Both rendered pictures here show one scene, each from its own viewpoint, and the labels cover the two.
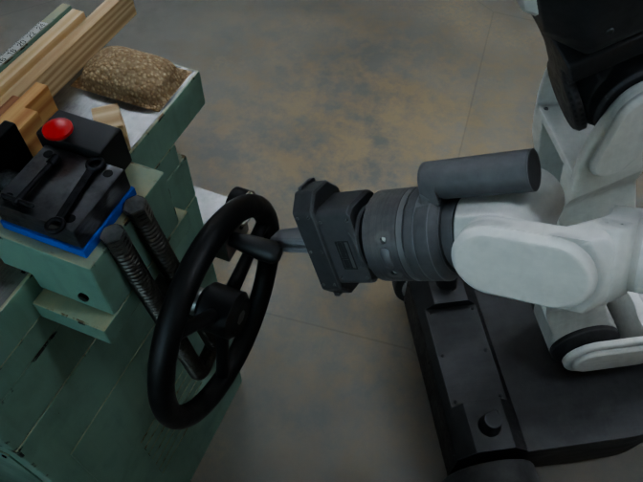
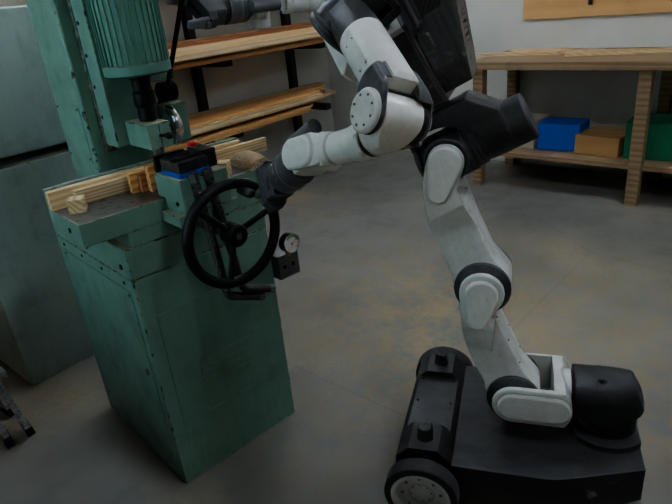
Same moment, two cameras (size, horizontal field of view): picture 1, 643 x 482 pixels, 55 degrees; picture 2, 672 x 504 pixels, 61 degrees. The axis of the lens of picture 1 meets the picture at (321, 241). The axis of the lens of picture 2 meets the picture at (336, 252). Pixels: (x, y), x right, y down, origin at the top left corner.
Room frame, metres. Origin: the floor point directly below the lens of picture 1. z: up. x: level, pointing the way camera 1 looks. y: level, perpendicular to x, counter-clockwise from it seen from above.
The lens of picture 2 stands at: (-0.73, -0.72, 1.34)
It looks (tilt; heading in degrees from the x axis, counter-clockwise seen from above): 24 degrees down; 27
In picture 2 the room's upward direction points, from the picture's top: 6 degrees counter-clockwise
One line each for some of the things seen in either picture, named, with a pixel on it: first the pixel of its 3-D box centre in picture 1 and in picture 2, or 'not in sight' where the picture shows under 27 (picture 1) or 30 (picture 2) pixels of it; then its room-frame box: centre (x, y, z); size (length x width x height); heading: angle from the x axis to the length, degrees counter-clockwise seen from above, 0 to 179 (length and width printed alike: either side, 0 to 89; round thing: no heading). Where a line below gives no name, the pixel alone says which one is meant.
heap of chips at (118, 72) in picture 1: (128, 68); (246, 157); (0.69, 0.26, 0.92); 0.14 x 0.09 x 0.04; 68
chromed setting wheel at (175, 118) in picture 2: not in sight; (170, 125); (0.67, 0.51, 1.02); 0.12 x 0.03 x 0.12; 68
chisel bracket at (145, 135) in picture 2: not in sight; (150, 135); (0.51, 0.45, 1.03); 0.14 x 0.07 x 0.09; 68
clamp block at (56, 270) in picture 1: (87, 225); (193, 186); (0.42, 0.26, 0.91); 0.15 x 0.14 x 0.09; 158
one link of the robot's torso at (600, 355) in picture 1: (595, 318); (531, 387); (0.66, -0.59, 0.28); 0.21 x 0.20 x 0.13; 98
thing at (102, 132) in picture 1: (71, 177); (190, 159); (0.43, 0.25, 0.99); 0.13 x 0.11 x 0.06; 158
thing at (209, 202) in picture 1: (209, 222); (278, 259); (0.69, 0.20, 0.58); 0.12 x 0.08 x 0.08; 68
